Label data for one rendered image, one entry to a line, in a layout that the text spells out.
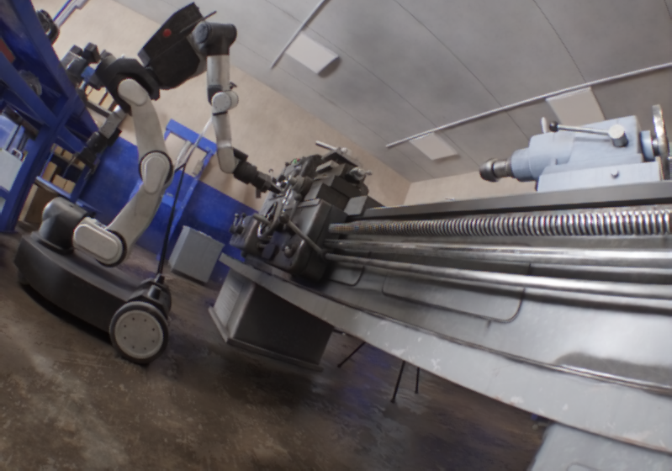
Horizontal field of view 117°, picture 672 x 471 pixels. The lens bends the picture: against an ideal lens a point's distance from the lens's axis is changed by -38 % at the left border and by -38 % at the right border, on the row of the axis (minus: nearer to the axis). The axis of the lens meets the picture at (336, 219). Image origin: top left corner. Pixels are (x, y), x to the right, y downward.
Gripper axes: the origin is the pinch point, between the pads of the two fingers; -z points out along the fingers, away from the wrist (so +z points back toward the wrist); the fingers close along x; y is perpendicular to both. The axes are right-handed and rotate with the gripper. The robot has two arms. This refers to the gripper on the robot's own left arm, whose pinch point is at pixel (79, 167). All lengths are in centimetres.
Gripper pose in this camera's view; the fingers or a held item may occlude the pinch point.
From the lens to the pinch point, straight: 169.2
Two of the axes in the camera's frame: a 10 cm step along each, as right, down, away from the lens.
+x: 5.1, 5.2, 6.9
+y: -6.8, -2.5, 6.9
